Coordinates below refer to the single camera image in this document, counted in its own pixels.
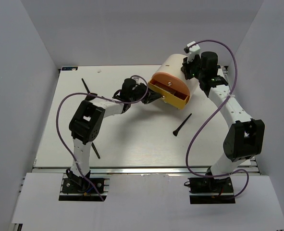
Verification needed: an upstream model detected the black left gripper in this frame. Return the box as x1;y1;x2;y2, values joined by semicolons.
129;83;161;105

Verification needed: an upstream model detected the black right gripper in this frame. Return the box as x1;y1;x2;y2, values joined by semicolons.
181;55;204;81

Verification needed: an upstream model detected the yellow drawer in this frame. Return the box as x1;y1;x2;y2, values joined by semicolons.
148;80;190;109

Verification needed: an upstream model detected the cream round drawer organizer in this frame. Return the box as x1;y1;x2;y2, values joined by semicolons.
148;54;198;109

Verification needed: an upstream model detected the peach top drawer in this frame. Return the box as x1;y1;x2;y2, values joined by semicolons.
148;72;190;98

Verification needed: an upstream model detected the black small makeup brush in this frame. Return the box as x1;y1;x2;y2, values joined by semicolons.
173;113;192;137

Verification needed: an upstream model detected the black fan powder brush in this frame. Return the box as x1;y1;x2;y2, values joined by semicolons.
81;78;97;101

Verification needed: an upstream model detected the black thin brush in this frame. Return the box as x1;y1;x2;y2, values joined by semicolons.
91;143;100;159

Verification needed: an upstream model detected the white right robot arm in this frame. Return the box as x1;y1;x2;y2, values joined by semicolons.
181;51;265;192

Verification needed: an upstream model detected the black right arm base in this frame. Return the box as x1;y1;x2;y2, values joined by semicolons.
184;177;235;205

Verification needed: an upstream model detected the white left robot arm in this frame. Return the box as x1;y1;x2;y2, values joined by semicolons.
66;78;162;192

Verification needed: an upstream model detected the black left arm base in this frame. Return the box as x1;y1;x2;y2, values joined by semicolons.
59;169;109;202

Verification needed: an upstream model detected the blue logo sticker left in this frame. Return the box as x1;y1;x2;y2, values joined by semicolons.
61;66;78;71

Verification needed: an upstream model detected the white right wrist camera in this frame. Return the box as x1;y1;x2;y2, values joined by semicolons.
184;41;200;63

